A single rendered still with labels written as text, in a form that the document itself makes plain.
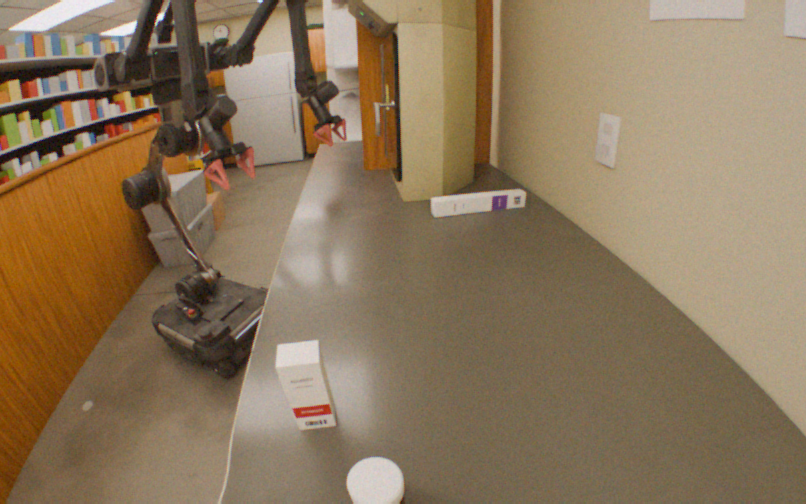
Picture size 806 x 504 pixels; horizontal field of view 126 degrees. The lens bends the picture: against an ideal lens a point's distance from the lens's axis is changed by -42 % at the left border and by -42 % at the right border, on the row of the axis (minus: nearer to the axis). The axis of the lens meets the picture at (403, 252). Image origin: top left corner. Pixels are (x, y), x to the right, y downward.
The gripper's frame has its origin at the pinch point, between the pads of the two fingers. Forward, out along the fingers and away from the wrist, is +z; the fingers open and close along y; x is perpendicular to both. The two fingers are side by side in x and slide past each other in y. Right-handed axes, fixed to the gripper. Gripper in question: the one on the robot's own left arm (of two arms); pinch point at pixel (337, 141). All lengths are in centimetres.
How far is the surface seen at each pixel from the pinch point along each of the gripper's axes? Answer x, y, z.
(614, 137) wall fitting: -83, -31, 33
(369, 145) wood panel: -10.2, 1.1, 7.6
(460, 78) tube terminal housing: -53, -13, 5
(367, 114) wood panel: -15.7, 1.1, -2.3
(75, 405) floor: 158, -112, 31
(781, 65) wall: -108, -61, 25
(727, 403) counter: -85, -79, 60
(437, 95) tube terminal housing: -48, -23, 7
